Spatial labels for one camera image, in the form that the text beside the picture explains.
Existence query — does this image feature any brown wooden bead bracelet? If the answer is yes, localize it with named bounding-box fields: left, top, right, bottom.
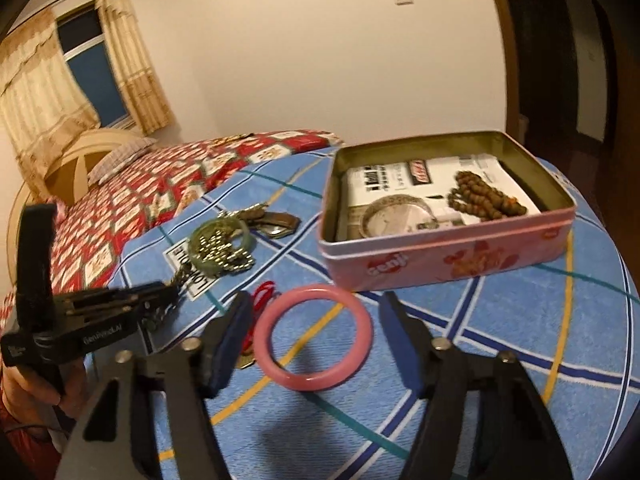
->
left=446, top=170, right=528, bottom=222

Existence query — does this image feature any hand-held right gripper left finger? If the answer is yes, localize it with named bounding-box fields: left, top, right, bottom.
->
left=55, top=290, right=256, bottom=480

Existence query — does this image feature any pink tin box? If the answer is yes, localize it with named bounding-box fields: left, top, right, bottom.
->
left=317, top=130, right=577, bottom=293

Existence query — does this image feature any pink bangle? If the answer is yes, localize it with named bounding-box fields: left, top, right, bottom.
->
left=255, top=284, right=375, bottom=393

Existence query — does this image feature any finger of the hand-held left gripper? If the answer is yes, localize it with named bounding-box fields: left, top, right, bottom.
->
left=62, top=301, right=173, bottom=325
left=52, top=282, right=181, bottom=310

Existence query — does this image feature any printed white paper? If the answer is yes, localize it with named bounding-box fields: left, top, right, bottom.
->
left=342, top=156, right=543, bottom=241

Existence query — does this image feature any brown strap wristwatch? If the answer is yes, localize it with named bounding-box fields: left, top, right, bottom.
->
left=239, top=202, right=302, bottom=238

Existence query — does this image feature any cream wooden headboard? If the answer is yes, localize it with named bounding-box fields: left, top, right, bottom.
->
left=7, top=127, right=146, bottom=261

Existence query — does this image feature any red cord pendant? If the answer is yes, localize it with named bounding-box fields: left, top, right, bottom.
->
left=235, top=280, right=281, bottom=368

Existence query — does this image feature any green jade bangle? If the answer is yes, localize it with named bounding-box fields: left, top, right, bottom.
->
left=189, top=215, right=257, bottom=276

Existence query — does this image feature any striped pillow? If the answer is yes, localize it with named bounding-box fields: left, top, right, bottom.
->
left=87, top=137, right=158, bottom=183

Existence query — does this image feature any silver bangle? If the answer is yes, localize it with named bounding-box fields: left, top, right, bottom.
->
left=361, top=194, right=441, bottom=238

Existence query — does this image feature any person's left hand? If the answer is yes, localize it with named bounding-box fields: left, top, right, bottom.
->
left=0, top=357, right=90, bottom=420

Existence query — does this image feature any brown wooden door frame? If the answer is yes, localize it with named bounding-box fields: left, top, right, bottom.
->
left=480, top=0, right=523, bottom=136

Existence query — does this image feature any brown wooden door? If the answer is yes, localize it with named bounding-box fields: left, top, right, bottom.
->
left=550, top=0, right=631, bottom=161

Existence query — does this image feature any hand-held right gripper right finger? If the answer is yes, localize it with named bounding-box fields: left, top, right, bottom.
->
left=377, top=291, right=573, bottom=480

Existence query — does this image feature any red patterned blanket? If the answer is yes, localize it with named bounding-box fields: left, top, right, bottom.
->
left=0, top=130, right=346, bottom=341

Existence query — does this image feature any gold ball chain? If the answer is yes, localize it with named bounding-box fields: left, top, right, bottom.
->
left=172, top=230, right=253, bottom=291

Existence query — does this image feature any window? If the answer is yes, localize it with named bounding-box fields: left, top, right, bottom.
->
left=55, top=2, right=136, bottom=128

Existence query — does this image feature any narrow beige curtain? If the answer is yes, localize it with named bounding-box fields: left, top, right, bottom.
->
left=95, top=0, right=176, bottom=136

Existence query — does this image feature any blue checked blanket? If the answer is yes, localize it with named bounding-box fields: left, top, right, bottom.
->
left=82, top=147, right=640, bottom=480

